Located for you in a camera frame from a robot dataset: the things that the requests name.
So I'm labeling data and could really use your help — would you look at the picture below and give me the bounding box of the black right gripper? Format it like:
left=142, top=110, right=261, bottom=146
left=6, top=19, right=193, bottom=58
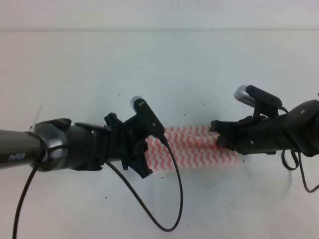
left=209, top=116, right=276, bottom=155

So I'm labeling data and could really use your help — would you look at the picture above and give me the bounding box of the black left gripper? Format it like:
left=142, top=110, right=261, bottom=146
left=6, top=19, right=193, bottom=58
left=104, top=113, right=153, bottom=179

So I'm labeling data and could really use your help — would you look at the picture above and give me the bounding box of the pink white wavy-striped towel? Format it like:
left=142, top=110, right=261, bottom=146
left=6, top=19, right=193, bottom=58
left=146, top=125, right=237, bottom=171

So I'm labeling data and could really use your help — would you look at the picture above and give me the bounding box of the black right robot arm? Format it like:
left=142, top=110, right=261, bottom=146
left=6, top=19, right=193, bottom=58
left=209, top=100, right=319, bottom=157

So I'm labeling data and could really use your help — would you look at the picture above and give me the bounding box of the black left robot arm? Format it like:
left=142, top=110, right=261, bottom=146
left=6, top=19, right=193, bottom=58
left=0, top=113, right=153, bottom=178

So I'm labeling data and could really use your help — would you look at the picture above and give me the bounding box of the black left camera cable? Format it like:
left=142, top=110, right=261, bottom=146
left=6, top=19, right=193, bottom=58
left=12, top=135, right=184, bottom=239

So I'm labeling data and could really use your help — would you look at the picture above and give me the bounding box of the black camera cable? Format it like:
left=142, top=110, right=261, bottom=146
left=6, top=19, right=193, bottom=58
left=12, top=135, right=184, bottom=239
left=278, top=106, right=319, bottom=194

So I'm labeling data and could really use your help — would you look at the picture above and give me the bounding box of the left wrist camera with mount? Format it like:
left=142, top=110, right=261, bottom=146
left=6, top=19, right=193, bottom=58
left=124, top=96, right=164, bottom=140

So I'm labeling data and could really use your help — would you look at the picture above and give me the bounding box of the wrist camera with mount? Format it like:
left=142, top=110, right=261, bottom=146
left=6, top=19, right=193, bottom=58
left=234, top=85, right=286, bottom=117
left=124, top=96, right=164, bottom=140

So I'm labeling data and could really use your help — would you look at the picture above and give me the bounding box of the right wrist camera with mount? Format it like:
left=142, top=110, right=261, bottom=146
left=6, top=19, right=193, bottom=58
left=234, top=85, right=286, bottom=117

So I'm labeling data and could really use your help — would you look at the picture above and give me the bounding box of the black right camera cable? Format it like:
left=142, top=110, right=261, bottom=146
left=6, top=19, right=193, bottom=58
left=278, top=106, right=319, bottom=194

